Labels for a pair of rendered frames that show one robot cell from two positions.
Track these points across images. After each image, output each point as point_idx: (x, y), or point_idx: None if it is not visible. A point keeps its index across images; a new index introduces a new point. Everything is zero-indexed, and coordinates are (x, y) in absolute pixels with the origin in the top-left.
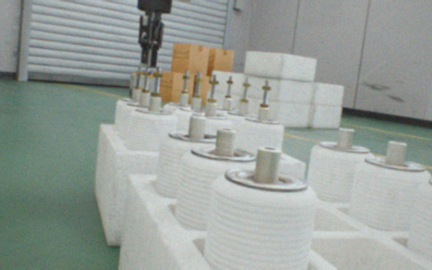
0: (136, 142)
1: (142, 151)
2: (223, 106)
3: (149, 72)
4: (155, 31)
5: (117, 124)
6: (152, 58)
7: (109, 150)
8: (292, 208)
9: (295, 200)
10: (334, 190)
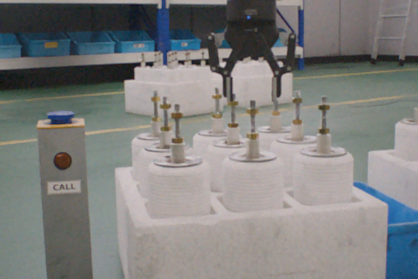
0: (351, 190)
1: (362, 196)
2: (159, 132)
3: (256, 108)
4: (272, 49)
5: (196, 205)
6: (232, 87)
7: (326, 220)
8: None
9: None
10: None
